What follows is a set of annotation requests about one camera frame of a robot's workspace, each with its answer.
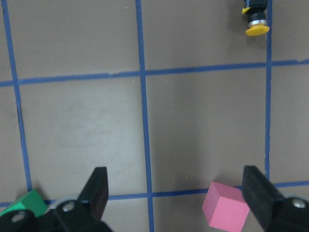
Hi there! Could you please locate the pink cube far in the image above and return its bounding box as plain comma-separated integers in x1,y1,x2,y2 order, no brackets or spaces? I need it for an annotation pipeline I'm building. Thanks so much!
202,181,250,232

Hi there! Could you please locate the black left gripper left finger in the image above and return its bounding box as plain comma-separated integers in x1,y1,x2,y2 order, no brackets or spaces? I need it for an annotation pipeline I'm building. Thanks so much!
0,167,112,232

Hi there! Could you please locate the green cube far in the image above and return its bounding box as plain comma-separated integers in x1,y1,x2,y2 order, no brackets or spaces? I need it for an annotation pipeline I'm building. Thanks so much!
0,189,48,217

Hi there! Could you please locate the yellow push button switch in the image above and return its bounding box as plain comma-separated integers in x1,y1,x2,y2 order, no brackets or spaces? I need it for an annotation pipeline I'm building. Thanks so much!
241,0,270,37

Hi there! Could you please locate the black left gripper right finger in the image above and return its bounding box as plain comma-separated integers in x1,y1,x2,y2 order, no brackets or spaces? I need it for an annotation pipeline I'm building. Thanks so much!
242,165,309,232

